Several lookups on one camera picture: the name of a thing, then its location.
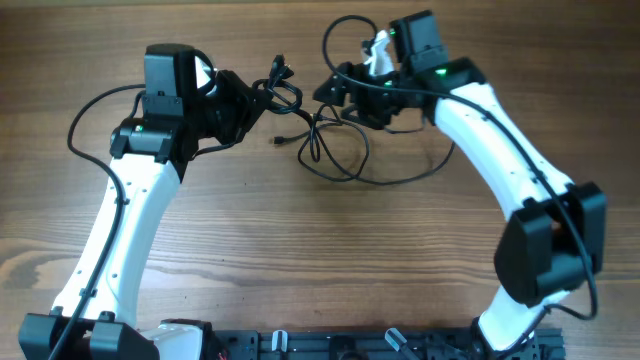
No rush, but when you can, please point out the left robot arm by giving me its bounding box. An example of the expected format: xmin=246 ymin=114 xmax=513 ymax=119
xmin=18 ymin=44 xmax=271 ymax=359

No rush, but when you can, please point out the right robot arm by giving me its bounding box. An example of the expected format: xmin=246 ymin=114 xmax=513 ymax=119
xmin=314 ymin=10 xmax=607 ymax=359

